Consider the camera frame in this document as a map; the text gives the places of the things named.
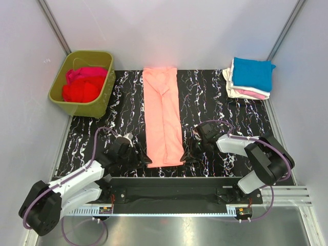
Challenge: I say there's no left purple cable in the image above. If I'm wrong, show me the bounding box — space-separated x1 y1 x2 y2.
22 127 121 245

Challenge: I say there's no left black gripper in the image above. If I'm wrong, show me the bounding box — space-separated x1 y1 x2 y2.
117 143 151 171

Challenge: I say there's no light pink folded t shirt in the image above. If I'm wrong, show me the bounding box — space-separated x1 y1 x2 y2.
236 89 268 100

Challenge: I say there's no white slotted cable duct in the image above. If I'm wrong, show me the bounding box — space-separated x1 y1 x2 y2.
68 204 236 217

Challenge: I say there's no magenta t shirt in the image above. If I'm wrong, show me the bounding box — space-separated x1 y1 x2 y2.
66 67 108 84

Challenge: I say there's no red t shirt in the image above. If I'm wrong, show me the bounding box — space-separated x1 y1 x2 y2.
62 76 105 103

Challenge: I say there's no left small controller board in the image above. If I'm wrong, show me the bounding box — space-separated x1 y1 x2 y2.
99 204 113 214

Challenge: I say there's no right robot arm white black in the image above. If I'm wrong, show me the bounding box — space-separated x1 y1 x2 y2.
180 120 295 203

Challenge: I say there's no right small controller board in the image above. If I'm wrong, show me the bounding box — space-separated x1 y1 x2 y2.
236 207 253 218

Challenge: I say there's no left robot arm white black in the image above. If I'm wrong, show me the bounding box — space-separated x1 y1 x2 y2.
18 134 152 236

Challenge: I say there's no olive green plastic bin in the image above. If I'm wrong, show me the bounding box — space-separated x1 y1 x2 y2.
48 50 116 118

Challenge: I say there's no small controller board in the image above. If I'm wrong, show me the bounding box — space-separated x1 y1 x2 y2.
99 204 113 214
236 207 253 218

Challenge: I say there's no right corner aluminium post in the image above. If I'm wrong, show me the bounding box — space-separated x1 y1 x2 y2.
266 0 308 60

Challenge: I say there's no left corner aluminium post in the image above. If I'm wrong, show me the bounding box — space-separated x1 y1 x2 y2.
36 0 71 55

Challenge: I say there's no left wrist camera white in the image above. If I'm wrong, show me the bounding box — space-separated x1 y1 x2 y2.
119 133 133 147

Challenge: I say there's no white folded t shirt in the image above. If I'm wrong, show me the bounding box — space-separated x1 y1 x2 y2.
227 59 270 100

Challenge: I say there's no aluminium frame rail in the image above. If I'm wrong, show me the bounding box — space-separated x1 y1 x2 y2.
33 186 313 208

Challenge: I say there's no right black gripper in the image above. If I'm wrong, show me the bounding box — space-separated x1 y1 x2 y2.
180 137 208 164

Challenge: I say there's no black marbled table mat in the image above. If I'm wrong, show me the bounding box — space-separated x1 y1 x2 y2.
53 70 272 178

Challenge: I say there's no cream folded t shirt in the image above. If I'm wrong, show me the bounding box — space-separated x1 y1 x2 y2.
222 68 248 99

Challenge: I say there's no salmon pink t shirt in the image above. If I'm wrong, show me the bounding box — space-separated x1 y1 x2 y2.
142 68 184 168

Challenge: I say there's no corner aluminium post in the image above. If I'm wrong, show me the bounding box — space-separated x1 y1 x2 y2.
36 0 71 55
266 0 308 60

